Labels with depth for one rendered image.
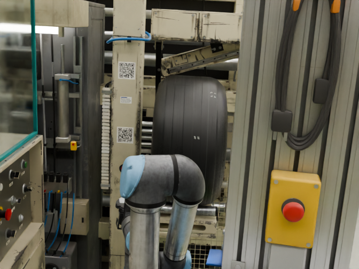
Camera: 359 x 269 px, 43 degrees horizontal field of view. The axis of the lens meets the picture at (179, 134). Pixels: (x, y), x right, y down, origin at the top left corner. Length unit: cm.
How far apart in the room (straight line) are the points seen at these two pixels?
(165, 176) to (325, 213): 48
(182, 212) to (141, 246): 16
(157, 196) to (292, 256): 47
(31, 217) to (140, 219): 79
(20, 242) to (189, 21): 124
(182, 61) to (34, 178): 98
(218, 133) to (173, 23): 65
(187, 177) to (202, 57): 123
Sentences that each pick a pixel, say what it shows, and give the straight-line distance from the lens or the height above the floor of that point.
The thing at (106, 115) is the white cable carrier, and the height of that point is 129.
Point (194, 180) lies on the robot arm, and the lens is 127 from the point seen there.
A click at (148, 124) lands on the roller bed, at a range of 246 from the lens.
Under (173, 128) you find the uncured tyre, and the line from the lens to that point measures 185.
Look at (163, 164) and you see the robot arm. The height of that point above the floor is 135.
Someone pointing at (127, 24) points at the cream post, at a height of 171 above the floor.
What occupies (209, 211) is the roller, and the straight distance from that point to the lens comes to 209.
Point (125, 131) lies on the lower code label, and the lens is 206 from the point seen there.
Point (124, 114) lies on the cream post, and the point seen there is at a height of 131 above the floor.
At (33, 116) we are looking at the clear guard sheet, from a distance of 184.
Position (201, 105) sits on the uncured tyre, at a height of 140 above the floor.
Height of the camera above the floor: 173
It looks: 14 degrees down
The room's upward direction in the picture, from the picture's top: 3 degrees clockwise
